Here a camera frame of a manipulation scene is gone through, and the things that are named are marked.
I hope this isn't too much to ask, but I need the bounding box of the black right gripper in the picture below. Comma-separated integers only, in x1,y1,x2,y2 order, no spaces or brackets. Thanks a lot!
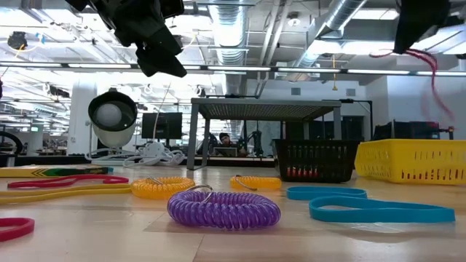
392,0,451,55

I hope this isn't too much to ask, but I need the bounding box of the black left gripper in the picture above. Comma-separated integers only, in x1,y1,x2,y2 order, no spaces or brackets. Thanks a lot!
90,0,189,79

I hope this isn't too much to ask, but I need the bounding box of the red rubber band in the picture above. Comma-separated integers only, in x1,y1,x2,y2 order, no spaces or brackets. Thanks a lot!
7,173,130,189
0,217,36,243
368,48,456,123

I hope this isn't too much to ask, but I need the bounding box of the yellow plastic basket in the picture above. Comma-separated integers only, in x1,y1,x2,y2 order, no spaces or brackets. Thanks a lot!
354,138,466,186

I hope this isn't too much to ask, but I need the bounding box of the orange coil wristband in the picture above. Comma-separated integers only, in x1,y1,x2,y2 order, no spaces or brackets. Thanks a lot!
130,175,197,200

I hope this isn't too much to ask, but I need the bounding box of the yellow rubber band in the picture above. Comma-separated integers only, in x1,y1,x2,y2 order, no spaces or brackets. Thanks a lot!
0,183,133,205

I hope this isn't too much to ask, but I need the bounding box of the black plastic basket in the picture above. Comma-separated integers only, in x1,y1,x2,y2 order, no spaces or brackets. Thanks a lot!
271,138,362,184

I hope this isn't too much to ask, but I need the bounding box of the yellow coil wristband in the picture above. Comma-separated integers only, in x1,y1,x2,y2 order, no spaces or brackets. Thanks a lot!
229,175,283,191

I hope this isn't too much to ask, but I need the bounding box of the yellow crayon box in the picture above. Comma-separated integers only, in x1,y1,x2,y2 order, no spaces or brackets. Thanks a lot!
0,164,114,179

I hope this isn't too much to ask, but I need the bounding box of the purple coil wristband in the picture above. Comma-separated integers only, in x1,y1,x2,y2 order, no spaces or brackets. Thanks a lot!
167,184,282,231

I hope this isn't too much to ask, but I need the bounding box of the red coil wristband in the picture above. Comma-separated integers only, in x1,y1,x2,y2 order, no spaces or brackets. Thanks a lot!
285,165,320,178

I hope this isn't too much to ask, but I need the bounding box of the blue rubber band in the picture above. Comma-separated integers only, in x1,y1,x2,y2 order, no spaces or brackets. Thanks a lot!
308,195,457,224
285,186,368,202

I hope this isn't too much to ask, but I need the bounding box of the white desk lamp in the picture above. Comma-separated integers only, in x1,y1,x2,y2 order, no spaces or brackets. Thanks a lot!
85,88,139,167

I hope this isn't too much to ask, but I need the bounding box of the black background monitor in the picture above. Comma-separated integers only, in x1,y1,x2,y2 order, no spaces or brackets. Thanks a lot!
141,111,183,140

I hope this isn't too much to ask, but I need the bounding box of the black background equipment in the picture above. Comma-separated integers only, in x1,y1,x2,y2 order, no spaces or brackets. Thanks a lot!
374,120,456,141

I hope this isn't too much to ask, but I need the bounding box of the white pillar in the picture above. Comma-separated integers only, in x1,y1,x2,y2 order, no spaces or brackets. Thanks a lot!
66,72,99,156

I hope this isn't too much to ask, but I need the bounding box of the person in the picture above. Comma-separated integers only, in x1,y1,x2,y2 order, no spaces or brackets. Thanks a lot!
217,132,249,158

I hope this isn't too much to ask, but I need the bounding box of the grey perforated metal riser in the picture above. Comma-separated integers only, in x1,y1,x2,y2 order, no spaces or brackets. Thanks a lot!
186,97,344,175

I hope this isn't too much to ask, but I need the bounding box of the background laptop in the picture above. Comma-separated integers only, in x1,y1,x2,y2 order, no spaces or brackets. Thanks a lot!
213,146,238,158

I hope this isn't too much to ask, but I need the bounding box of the black ceiling device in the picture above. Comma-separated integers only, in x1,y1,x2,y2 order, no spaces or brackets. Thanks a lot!
7,31,28,51

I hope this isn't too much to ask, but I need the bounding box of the black background wheel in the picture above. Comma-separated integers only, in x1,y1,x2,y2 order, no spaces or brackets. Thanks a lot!
0,130,20,154

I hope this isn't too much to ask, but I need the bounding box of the silver ventilation duct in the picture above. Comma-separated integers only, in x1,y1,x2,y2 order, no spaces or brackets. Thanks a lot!
208,0,249,96
289,0,365,74

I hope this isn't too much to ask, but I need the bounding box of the yellow hanging cord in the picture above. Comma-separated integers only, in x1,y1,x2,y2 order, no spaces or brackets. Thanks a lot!
330,53,339,92

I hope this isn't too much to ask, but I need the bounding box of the white lamp power cable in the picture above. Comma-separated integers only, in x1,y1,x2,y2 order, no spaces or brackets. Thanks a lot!
122,141,186,168

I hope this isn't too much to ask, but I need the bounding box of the black aluminium table frame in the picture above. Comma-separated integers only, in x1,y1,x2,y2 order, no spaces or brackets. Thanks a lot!
0,154,276,168

